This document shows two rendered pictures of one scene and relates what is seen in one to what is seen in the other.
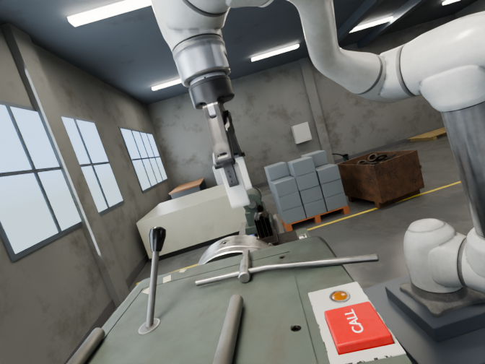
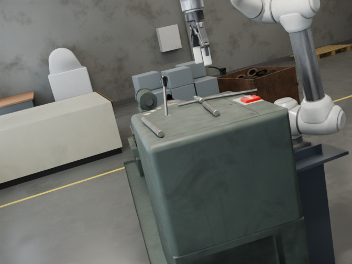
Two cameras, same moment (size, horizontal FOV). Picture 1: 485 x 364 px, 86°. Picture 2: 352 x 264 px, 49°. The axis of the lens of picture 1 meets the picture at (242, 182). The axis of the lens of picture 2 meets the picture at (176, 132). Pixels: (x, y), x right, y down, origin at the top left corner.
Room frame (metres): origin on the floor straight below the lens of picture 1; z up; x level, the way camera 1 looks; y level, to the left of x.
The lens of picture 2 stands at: (-1.04, 0.59, 1.59)
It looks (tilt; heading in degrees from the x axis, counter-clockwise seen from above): 15 degrees down; 345
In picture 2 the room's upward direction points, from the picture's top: 12 degrees counter-clockwise
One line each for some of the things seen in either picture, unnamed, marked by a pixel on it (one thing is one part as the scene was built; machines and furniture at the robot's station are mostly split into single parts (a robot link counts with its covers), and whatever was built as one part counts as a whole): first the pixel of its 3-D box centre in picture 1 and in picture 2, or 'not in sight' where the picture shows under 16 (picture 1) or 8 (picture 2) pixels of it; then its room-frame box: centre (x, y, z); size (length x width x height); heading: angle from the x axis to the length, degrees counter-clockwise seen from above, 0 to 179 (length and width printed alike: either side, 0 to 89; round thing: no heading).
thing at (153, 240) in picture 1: (158, 238); (164, 81); (0.48, 0.18, 1.38); 0.04 x 0.03 x 0.05; 174
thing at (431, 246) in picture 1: (434, 251); (286, 117); (0.82, -0.56, 0.97); 0.18 x 0.16 x 0.22; 30
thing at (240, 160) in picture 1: (240, 174); (197, 55); (0.54, 0.00, 1.45); 0.03 x 0.01 x 0.07; 84
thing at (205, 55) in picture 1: (203, 65); (191, 3); (0.47, 0.01, 1.65); 0.09 x 0.09 x 0.06
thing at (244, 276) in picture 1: (245, 263); (198, 99); (0.51, 0.04, 1.27); 0.12 x 0.02 x 0.02; 174
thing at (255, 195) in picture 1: (255, 208); (148, 107); (1.94, -0.03, 1.01); 0.30 x 0.20 x 0.29; 174
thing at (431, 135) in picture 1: (437, 133); (321, 52); (7.93, -6.24, 0.06); 1.40 x 0.96 x 0.13; 91
